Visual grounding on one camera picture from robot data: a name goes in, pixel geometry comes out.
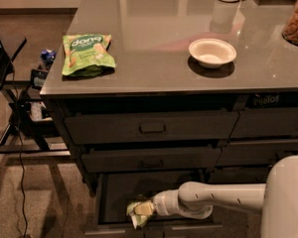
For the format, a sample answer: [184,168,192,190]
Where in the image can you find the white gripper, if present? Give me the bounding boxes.
[134,189,180,216]

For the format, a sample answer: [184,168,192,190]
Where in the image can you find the green Kettle jalapeno chip bag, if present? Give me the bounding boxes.
[126,199,155,229]

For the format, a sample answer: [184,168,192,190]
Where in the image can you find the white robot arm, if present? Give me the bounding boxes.
[127,156,298,238]

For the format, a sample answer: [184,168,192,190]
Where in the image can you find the open bottom drawer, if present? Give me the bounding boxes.
[85,170,223,238]

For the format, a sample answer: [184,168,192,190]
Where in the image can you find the middle left drawer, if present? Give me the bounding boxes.
[77,147,222,174]

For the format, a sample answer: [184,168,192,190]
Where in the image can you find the top left drawer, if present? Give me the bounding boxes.
[65,110,238,144]

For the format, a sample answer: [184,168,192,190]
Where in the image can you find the bottom right drawer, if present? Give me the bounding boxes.
[205,167,269,184]

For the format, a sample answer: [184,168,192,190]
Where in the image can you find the middle right drawer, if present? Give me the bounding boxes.
[217,139,298,167]

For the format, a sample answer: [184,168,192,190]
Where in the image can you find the top right drawer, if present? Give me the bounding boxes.
[230,107,298,139]

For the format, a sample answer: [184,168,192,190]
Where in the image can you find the green Dang chip bag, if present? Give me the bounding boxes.
[62,34,116,77]

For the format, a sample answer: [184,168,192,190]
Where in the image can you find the dark counter cabinet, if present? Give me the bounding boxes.
[42,0,298,187]

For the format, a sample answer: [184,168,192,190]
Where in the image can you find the white paper bowl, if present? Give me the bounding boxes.
[189,39,236,68]

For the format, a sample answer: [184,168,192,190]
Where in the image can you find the small device with screen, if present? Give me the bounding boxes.
[30,69,48,89]

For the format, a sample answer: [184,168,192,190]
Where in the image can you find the blue small object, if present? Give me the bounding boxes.
[40,50,57,65]

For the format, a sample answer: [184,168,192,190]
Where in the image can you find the black hanging cable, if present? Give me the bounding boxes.
[9,61,30,238]

